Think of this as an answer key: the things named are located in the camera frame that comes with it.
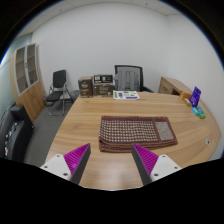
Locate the dark brown cardboard box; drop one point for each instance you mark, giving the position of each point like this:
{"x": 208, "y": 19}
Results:
{"x": 103, "y": 90}

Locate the wooden cabinet with glass doors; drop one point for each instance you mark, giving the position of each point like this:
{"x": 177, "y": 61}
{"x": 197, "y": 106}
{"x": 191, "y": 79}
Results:
{"x": 30, "y": 93}

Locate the black leather sofa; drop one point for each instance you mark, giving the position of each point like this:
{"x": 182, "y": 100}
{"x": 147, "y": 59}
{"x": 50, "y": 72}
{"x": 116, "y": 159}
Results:
{"x": 15, "y": 133}

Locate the black printed cardboard box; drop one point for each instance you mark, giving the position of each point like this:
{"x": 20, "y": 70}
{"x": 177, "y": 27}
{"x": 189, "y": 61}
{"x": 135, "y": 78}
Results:
{"x": 103, "y": 79}

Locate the black folding chair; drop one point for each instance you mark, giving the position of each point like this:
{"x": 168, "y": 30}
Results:
{"x": 59, "y": 80}

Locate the small white round object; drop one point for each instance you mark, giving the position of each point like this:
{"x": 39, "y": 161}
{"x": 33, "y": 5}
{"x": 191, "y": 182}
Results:
{"x": 207, "y": 141}

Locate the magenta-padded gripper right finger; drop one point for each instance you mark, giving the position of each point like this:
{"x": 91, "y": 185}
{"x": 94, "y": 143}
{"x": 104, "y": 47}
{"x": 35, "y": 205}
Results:
{"x": 146, "y": 159}

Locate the white printed paper sheet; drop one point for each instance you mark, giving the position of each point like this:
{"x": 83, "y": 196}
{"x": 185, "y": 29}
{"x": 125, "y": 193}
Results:
{"x": 125, "y": 95}

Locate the grey backpack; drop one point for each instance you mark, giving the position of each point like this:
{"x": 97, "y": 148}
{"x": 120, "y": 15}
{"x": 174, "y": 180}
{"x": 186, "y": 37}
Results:
{"x": 127, "y": 80}

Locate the brown patterned towel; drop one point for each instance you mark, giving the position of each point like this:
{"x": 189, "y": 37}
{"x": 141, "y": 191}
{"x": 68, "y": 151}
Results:
{"x": 128, "y": 131}

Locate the small blue box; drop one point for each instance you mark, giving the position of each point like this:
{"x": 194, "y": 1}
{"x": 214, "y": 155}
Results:
{"x": 194, "y": 111}

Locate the black mesh office chair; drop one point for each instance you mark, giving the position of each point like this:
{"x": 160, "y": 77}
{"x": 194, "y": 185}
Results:
{"x": 144, "y": 78}

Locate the small green box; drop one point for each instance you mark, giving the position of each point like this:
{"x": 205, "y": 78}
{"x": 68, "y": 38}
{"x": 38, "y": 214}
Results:
{"x": 201, "y": 113}

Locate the purple standing sign card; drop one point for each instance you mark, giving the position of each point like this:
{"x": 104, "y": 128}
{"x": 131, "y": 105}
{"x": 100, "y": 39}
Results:
{"x": 195, "y": 96}

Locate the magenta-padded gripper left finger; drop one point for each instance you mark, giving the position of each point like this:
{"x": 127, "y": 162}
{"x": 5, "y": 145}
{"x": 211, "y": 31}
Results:
{"x": 78, "y": 159}

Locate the wooden side desk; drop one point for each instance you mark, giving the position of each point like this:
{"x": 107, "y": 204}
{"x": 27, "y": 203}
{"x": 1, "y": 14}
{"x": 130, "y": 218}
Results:
{"x": 170, "y": 85}

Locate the small orange box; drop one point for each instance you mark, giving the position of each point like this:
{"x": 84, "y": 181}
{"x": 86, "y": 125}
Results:
{"x": 185, "y": 98}

